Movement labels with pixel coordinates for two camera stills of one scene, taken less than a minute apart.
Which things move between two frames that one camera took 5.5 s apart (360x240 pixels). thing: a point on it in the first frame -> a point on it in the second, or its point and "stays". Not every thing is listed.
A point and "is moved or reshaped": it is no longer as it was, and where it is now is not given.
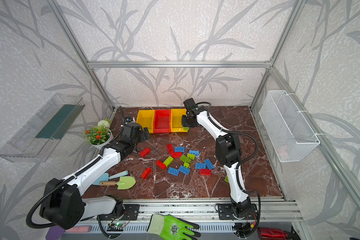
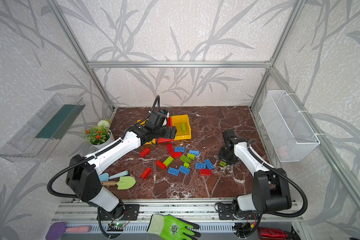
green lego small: x=191 y=156 stays
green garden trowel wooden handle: x=124 y=182 stays
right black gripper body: x=187 y=120 -> x=225 y=154
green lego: x=185 y=159 stays
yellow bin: x=176 y=120 is moved or reshaped
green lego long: x=168 y=161 stays
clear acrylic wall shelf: x=35 y=140 stays
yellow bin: x=146 y=118 is moved or reshaped
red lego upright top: x=170 y=148 stays
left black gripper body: x=142 y=133 -> x=172 y=132
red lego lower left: x=146 y=172 stays
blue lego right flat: x=200 y=165 stays
